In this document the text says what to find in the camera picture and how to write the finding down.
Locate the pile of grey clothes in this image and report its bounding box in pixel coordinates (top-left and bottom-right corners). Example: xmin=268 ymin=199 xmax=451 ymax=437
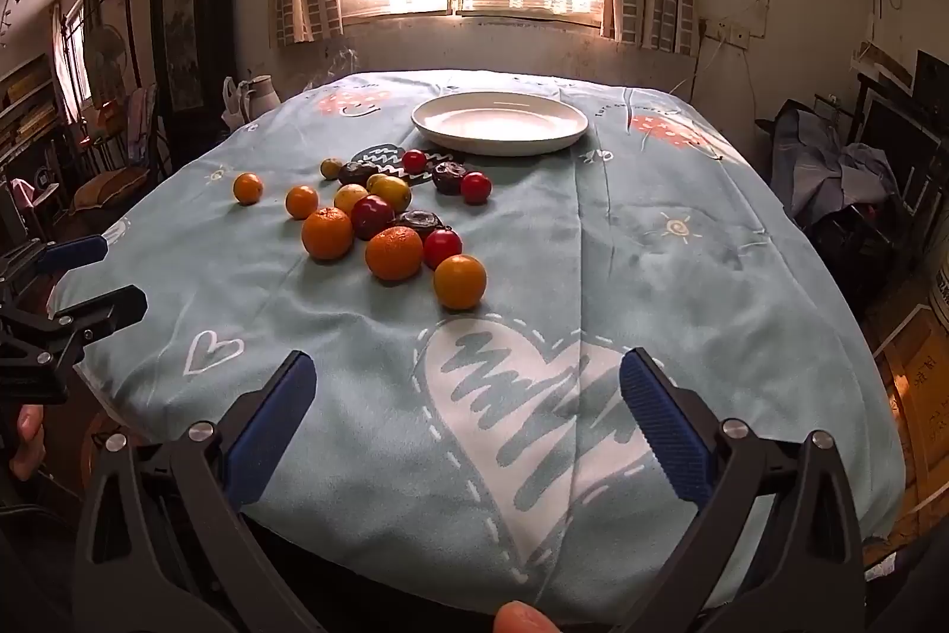
xmin=771 ymin=103 xmax=902 ymax=226

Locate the white bucket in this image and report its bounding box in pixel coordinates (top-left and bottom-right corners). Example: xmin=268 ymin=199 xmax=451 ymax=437
xmin=923 ymin=266 xmax=949 ymax=338

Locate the wooden bookshelf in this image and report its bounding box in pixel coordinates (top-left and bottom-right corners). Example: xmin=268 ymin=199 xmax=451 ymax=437
xmin=0 ymin=53 xmax=64 ymax=160

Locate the yellow green round fruit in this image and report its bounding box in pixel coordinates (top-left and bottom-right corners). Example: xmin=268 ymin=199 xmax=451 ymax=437
xmin=370 ymin=175 xmax=412 ymax=213

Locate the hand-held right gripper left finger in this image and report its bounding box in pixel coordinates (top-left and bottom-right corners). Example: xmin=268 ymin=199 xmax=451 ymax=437
xmin=72 ymin=349 xmax=327 ymax=633

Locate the black framed screen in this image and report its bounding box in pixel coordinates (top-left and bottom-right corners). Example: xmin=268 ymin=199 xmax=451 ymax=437
xmin=852 ymin=84 xmax=949 ymax=215

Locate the person's right hand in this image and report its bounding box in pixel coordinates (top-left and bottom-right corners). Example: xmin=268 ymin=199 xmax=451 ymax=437
xmin=493 ymin=599 xmax=561 ymax=633

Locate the dark red plum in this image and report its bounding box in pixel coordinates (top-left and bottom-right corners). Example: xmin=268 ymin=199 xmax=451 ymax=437
xmin=351 ymin=195 xmax=396 ymax=241

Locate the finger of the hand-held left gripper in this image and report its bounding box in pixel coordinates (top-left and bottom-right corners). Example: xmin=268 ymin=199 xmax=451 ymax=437
xmin=30 ymin=285 xmax=148 ymax=374
xmin=0 ymin=234 xmax=110 ymax=289

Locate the large orange mandarin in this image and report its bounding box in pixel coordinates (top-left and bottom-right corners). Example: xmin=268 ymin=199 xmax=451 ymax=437
xmin=301 ymin=206 xmax=355 ymax=262
xmin=365 ymin=225 xmax=424 ymax=282

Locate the standing fan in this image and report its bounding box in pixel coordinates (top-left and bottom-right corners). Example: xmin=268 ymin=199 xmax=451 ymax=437
xmin=83 ymin=25 xmax=129 ymax=107

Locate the person's left hand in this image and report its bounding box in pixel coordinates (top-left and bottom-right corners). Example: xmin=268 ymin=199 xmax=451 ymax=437
xmin=9 ymin=405 xmax=47 ymax=482

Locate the light blue printed tablecloth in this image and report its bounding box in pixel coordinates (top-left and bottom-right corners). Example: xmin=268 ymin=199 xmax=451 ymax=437
xmin=48 ymin=69 xmax=909 ymax=633

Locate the black box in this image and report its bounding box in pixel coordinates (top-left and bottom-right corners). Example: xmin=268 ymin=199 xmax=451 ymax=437
xmin=912 ymin=50 xmax=949 ymax=107

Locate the white pitcher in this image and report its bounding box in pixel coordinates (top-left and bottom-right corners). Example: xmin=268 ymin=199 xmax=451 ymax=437
xmin=241 ymin=74 xmax=283 ymax=119

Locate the white plastic bag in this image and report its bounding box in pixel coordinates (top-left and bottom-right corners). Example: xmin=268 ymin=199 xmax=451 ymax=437
xmin=221 ymin=77 xmax=249 ymax=131

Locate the cardboard box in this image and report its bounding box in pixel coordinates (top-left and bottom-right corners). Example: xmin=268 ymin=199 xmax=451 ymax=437
xmin=871 ymin=307 xmax=949 ymax=516

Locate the white oval plate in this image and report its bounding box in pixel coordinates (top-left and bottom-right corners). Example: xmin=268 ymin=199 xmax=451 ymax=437
xmin=410 ymin=90 xmax=589 ymax=157

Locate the dark coat rack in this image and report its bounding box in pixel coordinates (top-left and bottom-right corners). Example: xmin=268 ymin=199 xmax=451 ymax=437
xmin=114 ymin=0 xmax=149 ymax=93

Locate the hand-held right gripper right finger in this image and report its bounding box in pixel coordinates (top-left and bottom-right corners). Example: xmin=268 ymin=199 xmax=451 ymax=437
xmin=615 ymin=347 xmax=868 ymax=633

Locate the brown cushion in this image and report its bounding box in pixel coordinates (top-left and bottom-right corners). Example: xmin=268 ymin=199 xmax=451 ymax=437
xmin=70 ymin=169 xmax=153 ymax=211

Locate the white wall socket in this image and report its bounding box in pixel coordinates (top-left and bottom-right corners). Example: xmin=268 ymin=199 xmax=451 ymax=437
xmin=700 ymin=17 xmax=750 ymax=44

